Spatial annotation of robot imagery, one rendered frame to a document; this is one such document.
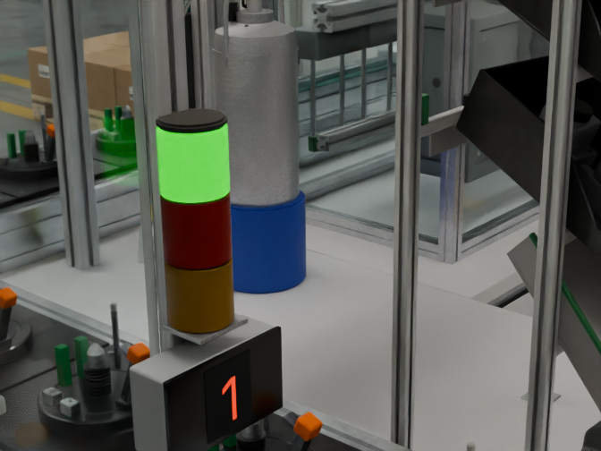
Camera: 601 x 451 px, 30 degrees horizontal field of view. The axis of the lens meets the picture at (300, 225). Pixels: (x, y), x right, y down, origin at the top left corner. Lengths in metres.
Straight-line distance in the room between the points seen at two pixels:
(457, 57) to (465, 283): 0.38
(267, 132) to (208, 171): 1.03
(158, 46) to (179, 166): 0.08
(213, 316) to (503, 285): 1.20
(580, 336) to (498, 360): 0.55
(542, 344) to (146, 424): 0.45
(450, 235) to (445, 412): 0.54
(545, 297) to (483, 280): 0.84
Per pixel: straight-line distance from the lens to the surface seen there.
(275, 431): 1.23
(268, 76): 1.78
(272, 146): 1.81
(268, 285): 1.88
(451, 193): 1.97
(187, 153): 0.77
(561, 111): 1.05
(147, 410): 0.83
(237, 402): 0.86
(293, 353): 1.68
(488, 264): 2.02
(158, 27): 0.78
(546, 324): 1.12
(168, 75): 0.79
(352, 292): 1.89
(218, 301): 0.81
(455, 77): 1.92
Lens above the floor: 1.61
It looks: 20 degrees down
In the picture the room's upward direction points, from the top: 1 degrees counter-clockwise
